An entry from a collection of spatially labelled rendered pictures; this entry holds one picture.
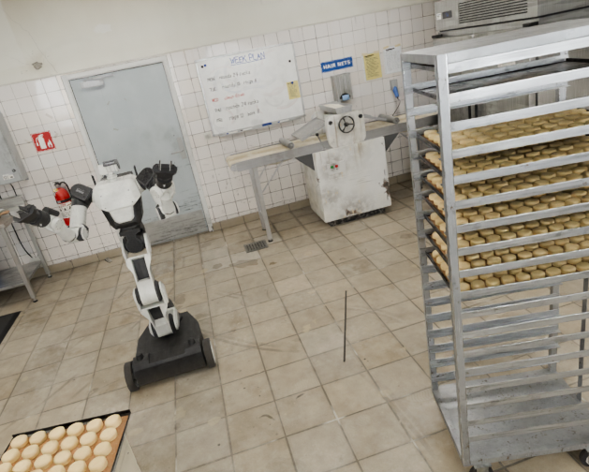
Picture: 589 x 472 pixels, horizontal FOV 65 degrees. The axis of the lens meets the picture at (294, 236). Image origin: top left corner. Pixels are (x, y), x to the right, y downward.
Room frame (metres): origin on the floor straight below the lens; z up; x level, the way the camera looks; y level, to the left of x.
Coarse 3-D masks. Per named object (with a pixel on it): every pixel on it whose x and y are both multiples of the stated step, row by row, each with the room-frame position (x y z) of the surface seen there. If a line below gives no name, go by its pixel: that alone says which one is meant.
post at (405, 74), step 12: (408, 72) 1.89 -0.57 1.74; (408, 84) 1.89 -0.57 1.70; (408, 96) 1.89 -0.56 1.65; (408, 108) 1.89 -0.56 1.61; (408, 120) 1.89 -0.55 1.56; (408, 132) 1.90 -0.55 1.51; (408, 144) 1.92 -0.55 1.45; (420, 204) 1.89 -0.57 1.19; (420, 228) 1.89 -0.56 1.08; (420, 240) 1.89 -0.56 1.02; (420, 264) 1.90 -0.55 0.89; (420, 276) 1.92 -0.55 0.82; (432, 324) 1.89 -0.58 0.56; (432, 372) 1.89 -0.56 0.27; (432, 384) 1.89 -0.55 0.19
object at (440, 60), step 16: (448, 80) 1.44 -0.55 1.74; (448, 96) 1.44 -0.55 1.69; (448, 112) 1.44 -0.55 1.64; (448, 128) 1.44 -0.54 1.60; (448, 144) 1.44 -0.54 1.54; (448, 160) 1.44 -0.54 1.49; (448, 176) 1.44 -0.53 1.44; (448, 192) 1.44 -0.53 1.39; (448, 208) 1.44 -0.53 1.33; (448, 224) 1.44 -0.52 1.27; (448, 240) 1.45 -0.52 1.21; (448, 256) 1.46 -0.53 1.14; (464, 384) 1.44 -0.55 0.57; (464, 400) 1.44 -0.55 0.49; (464, 416) 1.44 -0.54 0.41; (464, 432) 1.44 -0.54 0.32; (464, 448) 1.44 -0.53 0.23; (464, 464) 1.44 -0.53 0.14
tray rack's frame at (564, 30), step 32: (512, 32) 1.81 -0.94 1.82; (544, 32) 1.49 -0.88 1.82; (576, 32) 1.42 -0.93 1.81; (448, 384) 1.91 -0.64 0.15; (480, 384) 1.87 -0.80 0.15; (544, 384) 1.78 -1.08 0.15; (448, 416) 1.71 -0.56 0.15; (480, 416) 1.67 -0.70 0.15; (544, 416) 1.59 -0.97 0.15; (576, 416) 1.56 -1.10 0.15; (480, 448) 1.49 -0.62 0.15; (512, 448) 1.46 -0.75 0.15; (544, 448) 1.43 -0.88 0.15; (576, 448) 1.41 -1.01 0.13
